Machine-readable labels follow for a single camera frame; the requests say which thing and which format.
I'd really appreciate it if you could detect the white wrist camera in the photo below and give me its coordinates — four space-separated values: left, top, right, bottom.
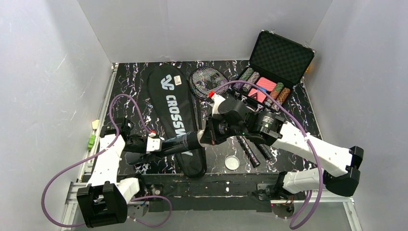
146 130 162 153
206 91 226 115

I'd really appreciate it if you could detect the clear shuttlecock tube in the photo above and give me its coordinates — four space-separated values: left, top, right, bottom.
158 131 202 157

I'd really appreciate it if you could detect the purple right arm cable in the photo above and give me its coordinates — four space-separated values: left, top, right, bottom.
212 80 324 230

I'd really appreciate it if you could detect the black poker chip case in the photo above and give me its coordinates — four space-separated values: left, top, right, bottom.
231 29 317 112

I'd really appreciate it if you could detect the green clip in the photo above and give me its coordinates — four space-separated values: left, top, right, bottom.
87 134 96 151

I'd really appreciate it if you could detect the white feather shuttlecock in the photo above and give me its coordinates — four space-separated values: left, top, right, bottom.
197 129 216 147

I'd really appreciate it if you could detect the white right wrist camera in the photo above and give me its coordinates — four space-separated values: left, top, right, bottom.
206 91 226 115

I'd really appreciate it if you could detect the pink card deck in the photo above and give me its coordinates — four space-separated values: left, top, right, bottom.
248 77 277 103

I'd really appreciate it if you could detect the white tube lid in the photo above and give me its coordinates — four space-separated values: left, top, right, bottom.
225 155 240 171

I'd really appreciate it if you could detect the black racket cover bag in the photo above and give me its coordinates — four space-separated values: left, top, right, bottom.
147 64 207 178

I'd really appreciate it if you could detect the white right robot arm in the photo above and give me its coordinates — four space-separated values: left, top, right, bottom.
197 95 364 197

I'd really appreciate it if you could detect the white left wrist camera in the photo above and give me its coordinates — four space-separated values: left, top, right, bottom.
146 130 162 153

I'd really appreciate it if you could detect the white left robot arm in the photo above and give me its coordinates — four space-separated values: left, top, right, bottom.
76 122 141 228

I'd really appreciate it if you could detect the poker chip row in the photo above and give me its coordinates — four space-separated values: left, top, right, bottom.
272 88 291 112
232 67 254 90
264 82 284 107
242 72 260 92

